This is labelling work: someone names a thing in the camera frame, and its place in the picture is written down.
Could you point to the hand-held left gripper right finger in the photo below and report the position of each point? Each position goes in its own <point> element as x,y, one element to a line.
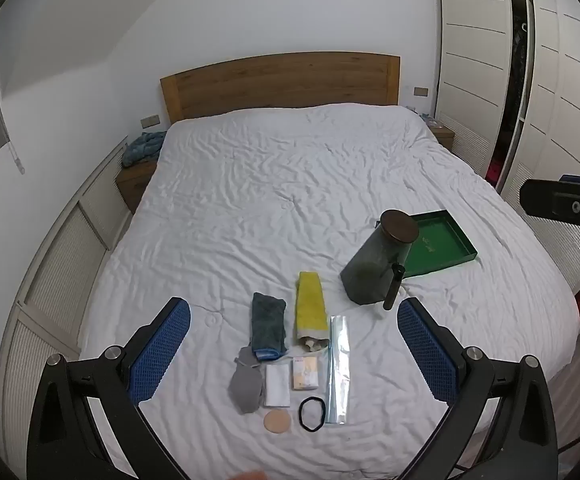
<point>427,355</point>

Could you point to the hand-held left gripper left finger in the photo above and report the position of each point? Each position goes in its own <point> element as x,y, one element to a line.
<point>162,350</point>

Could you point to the grey cloth pouch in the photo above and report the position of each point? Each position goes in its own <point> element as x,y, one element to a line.
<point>245,385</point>

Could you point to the clear plastic sheet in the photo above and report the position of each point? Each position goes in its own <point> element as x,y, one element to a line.
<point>338,370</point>

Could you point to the grey towel with blue edge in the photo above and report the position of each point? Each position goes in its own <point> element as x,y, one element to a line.
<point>267,320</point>

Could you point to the green tray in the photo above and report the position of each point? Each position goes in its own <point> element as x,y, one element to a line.
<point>439,245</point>

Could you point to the white wipe cloth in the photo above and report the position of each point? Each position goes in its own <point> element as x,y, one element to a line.
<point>276,385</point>

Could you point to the clear packet with orange label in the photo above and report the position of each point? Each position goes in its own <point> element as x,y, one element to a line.
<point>304,374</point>

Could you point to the yellow towel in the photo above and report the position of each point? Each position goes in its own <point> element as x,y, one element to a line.
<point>310,310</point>

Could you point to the beige round powder puff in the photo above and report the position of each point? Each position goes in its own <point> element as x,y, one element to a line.
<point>273,420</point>

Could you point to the red clothes in wardrobe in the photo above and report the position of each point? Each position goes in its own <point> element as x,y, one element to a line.
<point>495,171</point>

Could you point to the white wardrobe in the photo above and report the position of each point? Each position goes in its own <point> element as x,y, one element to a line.
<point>559,85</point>

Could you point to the dark glass pitcher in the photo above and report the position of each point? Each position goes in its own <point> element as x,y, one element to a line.
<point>369,270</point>

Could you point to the wooden nightstand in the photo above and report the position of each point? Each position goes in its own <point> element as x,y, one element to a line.
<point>135,185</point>
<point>442,136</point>

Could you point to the bed with white duvet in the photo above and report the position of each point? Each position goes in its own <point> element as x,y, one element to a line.
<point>270,185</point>

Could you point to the blue knitted cloth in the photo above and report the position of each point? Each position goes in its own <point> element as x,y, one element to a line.
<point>142,150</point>

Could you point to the wooden headboard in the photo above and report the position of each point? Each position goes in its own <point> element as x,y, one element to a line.
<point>280,85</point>

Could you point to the white slatted wall cabinet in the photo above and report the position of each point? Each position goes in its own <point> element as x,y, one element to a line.
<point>65,270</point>

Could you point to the beige wall switch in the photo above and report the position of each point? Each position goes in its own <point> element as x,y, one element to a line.
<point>420,91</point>
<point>150,121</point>

